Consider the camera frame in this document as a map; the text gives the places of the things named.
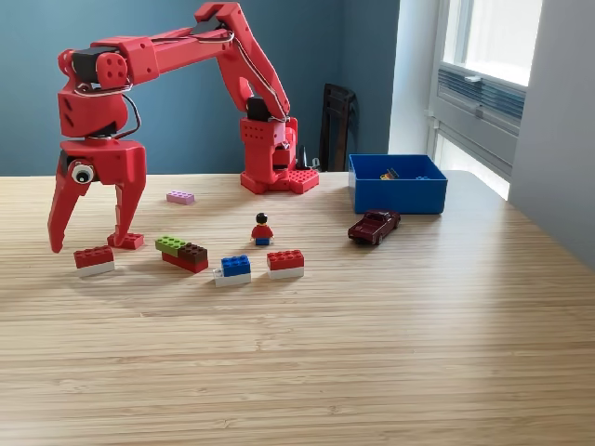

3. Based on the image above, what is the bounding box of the black table clamp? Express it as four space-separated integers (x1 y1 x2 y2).
295 145 323 172

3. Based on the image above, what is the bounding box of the dark folded chair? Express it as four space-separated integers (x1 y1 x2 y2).
318 83 360 173

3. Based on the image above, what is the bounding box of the green brown red brick stack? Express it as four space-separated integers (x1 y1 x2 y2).
154 235 210 274

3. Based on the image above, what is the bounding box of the toy figure with red shirt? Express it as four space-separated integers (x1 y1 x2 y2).
250 212 276 247

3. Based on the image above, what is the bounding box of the blue and white brick stack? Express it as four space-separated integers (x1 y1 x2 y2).
212 255 253 288

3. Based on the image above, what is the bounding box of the dark red toy car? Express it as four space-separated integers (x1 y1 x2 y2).
347 208 402 246

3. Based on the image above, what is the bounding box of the grey vent grille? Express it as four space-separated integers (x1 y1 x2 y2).
435 64 527 137

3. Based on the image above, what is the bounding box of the window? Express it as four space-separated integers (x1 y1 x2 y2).
436 0 545 89

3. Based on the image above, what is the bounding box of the blue plastic bin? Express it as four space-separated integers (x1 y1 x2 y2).
348 153 449 216

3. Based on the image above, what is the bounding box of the red flat brick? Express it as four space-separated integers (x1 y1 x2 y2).
106 230 145 251

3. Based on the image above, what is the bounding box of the red and white brick stack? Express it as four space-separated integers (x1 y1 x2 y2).
73 244 116 279
266 249 306 281

